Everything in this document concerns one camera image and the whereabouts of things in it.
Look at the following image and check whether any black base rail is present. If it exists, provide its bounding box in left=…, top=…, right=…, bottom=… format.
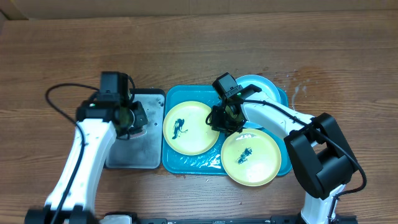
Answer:
left=99, top=212, right=358, bottom=224

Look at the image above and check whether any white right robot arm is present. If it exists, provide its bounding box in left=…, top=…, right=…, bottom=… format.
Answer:
left=206, top=91, right=367, bottom=223

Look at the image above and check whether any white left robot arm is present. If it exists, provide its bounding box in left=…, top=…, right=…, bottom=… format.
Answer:
left=24, top=100, right=147, bottom=223

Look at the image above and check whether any yellow plate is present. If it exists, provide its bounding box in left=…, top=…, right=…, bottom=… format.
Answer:
left=163, top=101, right=220, bottom=156
left=221, top=129, right=282, bottom=187

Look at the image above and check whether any pink green scrub sponge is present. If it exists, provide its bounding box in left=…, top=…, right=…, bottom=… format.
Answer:
left=127, top=129, right=147, bottom=139

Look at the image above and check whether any light blue plate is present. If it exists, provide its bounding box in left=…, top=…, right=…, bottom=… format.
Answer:
left=235, top=74, right=282, bottom=129

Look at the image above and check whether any black metal wash tray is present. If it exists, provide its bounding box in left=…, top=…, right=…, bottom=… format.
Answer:
left=104, top=88, right=165, bottom=169

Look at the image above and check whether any teal plastic serving tray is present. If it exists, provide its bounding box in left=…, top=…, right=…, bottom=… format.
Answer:
left=162, top=85, right=292, bottom=177

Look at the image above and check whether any brown cardboard backboard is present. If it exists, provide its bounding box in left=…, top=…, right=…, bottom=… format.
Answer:
left=1, top=0, right=397, bottom=20

